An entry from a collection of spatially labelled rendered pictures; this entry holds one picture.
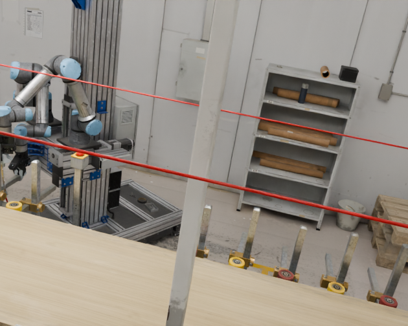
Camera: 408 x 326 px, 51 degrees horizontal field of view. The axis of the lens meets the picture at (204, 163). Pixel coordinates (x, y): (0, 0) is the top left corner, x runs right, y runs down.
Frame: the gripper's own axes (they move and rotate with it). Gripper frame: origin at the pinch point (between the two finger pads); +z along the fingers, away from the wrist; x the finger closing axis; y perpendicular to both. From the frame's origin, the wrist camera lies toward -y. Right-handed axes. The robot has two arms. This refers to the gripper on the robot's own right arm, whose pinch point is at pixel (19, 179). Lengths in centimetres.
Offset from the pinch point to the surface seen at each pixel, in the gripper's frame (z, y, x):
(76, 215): -4, -29, -56
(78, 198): -14, -29, -56
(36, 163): -30, -29, -30
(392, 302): -9, -43, -226
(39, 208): -2.3, -29.8, -33.1
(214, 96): -110, -126, -137
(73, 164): -35, -31, -53
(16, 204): -8.5, -40.9, -25.8
